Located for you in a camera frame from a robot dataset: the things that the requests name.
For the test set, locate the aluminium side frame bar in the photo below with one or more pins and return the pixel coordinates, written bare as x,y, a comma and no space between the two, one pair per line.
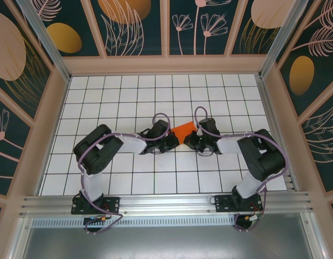
21,240
314,240

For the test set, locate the single flower wall panel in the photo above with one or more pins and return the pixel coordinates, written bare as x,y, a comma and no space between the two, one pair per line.
7,140

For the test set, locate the aluminium table side rail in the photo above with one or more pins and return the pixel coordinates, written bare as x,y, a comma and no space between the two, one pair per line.
273,121

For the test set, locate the orange circle leaves wall panel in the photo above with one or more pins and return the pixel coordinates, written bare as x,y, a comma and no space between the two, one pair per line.
123,27

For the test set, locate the pink leaf outline wall panel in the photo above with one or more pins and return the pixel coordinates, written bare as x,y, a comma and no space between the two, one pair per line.
322,140

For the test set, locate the large pink oval wall panel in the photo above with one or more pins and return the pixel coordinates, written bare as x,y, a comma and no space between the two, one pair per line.
10,48

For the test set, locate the grey metal shelf plate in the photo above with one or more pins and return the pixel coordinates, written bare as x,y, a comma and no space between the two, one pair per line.
166,242

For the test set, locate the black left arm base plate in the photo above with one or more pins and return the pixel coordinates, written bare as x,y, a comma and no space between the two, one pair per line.
112,205

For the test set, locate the small black circuit board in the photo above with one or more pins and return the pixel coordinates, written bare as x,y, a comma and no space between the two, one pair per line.
92,219

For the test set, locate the yellow oval feather wall panel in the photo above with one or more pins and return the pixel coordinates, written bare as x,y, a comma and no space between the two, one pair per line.
304,70

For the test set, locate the aluminium corner post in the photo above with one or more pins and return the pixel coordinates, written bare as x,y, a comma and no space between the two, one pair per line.
285,35
41,35

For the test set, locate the pink flowers wall panel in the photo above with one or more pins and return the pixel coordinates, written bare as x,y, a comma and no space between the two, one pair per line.
188,27

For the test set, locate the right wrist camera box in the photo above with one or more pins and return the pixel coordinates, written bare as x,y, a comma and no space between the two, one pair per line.
199,130

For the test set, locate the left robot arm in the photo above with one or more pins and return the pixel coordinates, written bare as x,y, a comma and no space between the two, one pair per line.
96,162

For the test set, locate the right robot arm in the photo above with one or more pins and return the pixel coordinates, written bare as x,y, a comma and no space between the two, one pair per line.
266,159

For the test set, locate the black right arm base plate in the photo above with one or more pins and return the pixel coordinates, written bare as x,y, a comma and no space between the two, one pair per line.
223,203

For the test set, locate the long aluminium mounting rail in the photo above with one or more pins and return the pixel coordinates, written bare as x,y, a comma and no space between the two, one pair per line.
166,201

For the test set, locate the pink circle wall panel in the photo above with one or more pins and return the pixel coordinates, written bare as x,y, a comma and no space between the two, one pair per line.
263,16

